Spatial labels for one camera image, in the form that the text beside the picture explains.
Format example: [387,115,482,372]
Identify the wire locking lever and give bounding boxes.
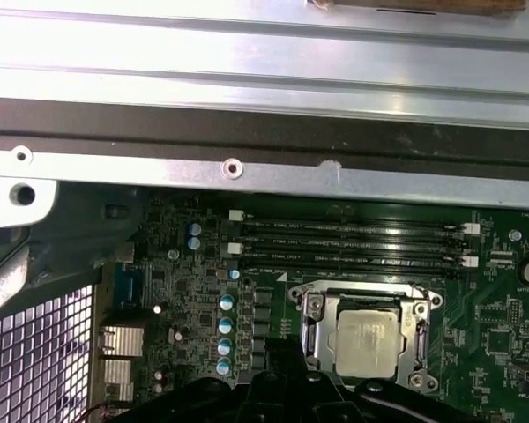
[412,285,429,375]

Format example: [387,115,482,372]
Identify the green motherboard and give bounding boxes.
[99,193,529,423]

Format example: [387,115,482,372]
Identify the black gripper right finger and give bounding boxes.
[286,337,490,423]

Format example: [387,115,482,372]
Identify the metal socket cover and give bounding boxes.
[306,288,428,389]

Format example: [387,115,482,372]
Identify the square brown base plate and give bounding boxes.
[306,0,528,21]

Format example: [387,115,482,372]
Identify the silver CPU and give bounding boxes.
[334,308,402,381]

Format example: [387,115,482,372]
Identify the black open PC case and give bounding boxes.
[0,99,529,423]

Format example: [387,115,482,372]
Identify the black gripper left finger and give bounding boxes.
[109,338,287,423]

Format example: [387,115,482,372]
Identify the thin red wire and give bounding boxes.
[86,398,118,419]

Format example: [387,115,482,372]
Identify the silver rear port block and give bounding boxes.
[100,324,145,358]
[101,358,136,403]

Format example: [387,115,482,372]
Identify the CPU socket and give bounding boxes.
[287,279,445,394]

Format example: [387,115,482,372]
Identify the black RAM slot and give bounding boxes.
[240,228,466,250]
[225,241,481,269]
[227,210,481,235]
[242,260,466,281]

